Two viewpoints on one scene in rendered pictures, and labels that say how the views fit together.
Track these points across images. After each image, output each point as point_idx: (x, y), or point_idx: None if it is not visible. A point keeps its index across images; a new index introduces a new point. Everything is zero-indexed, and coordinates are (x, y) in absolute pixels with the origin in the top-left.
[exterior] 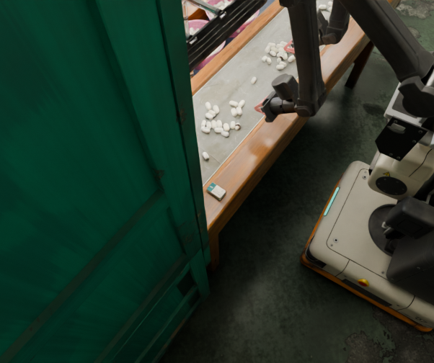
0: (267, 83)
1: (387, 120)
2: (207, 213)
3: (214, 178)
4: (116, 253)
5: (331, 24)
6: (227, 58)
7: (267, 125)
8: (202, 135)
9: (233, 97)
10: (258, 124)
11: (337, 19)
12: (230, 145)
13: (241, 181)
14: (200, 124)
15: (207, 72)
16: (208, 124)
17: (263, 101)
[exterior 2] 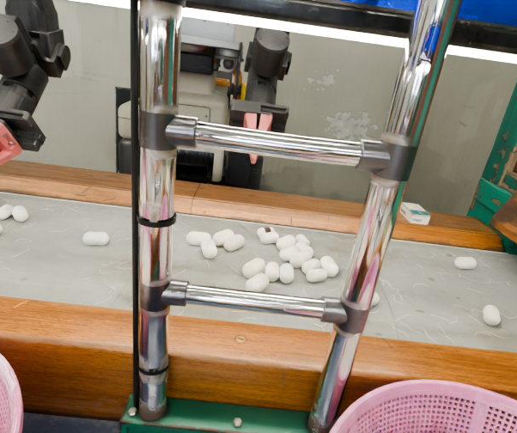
0: (93, 226)
1: (234, 57)
2: (446, 217)
3: (398, 225)
4: None
5: (51, 25)
6: None
7: (234, 198)
8: (340, 273)
9: (179, 260)
10: (232, 216)
11: (51, 9)
12: (313, 236)
13: (362, 204)
14: (322, 286)
15: (113, 318)
16: (313, 259)
17: (270, 112)
